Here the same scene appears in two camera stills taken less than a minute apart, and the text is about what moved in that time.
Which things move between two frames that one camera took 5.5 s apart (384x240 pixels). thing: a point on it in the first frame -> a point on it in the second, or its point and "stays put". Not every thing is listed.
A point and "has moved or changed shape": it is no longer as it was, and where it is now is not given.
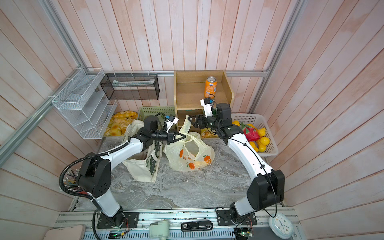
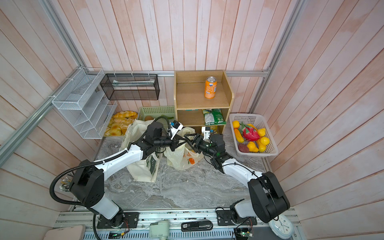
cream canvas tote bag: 143,166 stays put
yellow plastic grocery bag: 190,153 has moved or changed shape
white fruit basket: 259,120 stays put
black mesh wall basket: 131,86 stays put
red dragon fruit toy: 251,133 stays put
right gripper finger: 199,121 -> 196,140
